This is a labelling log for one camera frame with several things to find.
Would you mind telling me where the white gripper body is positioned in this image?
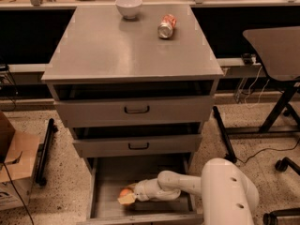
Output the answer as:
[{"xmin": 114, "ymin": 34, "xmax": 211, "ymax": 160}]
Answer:
[{"xmin": 134, "ymin": 179, "xmax": 160, "ymax": 202}]

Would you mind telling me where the orange fruit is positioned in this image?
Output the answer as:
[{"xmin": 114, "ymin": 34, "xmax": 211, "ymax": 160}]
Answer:
[{"xmin": 119, "ymin": 187, "xmax": 134, "ymax": 198}]

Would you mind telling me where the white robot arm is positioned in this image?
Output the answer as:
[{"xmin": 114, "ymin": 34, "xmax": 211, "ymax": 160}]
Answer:
[{"xmin": 118, "ymin": 158, "xmax": 259, "ymax": 225}]

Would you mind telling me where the grey bottom drawer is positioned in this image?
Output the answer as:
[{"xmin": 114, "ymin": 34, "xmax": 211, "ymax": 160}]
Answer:
[{"xmin": 77, "ymin": 154, "xmax": 203, "ymax": 225}]

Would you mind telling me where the grey drawer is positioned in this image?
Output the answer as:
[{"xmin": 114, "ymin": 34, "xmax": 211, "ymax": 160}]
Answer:
[
  {"xmin": 54, "ymin": 96, "xmax": 214, "ymax": 128},
  {"xmin": 77, "ymin": 154, "xmax": 203, "ymax": 225},
  {"xmin": 73, "ymin": 134, "xmax": 202, "ymax": 158}
]

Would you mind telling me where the grey middle drawer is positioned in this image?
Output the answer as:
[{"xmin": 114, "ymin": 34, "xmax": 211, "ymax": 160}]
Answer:
[{"xmin": 73, "ymin": 134, "xmax": 202, "ymax": 158}]

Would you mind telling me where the grey top drawer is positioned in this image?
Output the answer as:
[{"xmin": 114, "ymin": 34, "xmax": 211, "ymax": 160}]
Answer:
[{"xmin": 54, "ymin": 96, "xmax": 214, "ymax": 128}]

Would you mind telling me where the grey drawer cabinet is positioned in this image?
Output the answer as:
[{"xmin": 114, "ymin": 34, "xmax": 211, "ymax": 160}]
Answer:
[{"xmin": 41, "ymin": 3, "xmax": 225, "ymax": 161}]

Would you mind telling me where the black right floor bar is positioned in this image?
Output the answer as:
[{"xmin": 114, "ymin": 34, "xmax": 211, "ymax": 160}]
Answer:
[{"xmin": 213, "ymin": 106, "xmax": 237, "ymax": 163}]

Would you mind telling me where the black floor bar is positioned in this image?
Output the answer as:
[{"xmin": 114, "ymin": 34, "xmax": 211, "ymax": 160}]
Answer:
[
  {"xmin": 213, "ymin": 106, "xmax": 237, "ymax": 163},
  {"xmin": 35, "ymin": 118, "xmax": 58, "ymax": 187}
]

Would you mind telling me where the black left floor bar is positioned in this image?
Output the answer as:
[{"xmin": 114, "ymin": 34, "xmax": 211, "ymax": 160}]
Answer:
[{"xmin": 35, "ymin": 118, "xmax": 58, "ymax": 187}]

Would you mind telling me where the cardboard box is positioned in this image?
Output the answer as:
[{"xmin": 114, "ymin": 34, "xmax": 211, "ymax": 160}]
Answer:
[{"xmin": 0, "ymin": 112, "xmax": 39, "ymax": 210}]

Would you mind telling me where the black lower caster leg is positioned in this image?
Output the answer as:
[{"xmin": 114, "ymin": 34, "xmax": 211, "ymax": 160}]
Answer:
[{"xmin": 262, "ymin": 208, "xmax": 300, "ymax": 225}]

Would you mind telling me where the black chair caster leg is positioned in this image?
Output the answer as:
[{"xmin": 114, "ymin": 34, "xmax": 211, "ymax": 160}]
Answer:
[{"xmin": 275, "ymin": 157, "xmax": 300, "ymax": 175}]

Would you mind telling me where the orange soda can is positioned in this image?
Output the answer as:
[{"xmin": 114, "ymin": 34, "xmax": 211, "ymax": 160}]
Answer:
[{"xmin": 157, "ymin": 14, "xmax": 176, "ymax": 38}]

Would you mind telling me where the white ceramic bowl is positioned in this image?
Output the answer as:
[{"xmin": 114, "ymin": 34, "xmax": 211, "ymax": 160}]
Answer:
[{"xmin": 115, "ymin": 0, "xmax": 143, "ymax": 20}]

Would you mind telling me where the dark chair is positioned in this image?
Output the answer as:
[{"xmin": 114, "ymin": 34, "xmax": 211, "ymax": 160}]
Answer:
[{"xmin": 243, "ymin": 26, "xmax": 300, "ymax": 134}]

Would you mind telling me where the black box cable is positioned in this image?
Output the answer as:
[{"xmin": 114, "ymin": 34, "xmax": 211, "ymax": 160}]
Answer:
[{"xmin": 0, "ymin": 159, "xmax": 36, "ymax": 225}]

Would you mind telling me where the black floor cable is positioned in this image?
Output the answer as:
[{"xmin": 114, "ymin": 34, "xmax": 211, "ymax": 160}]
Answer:
[{"xmin": 235, "ymin": 136, "xmax": 300, "ymax": 165}]

